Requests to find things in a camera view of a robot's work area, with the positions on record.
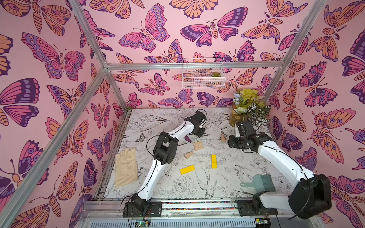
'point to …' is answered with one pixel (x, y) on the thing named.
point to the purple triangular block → (187, 138)
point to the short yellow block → (214, 161)
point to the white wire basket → (203, 78)
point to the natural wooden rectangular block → (200, 141)
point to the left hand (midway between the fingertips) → (202, 132)
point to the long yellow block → (187, 169)
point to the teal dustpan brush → (262, 183)
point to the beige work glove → (126, 167)
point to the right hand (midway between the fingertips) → (232, 141)
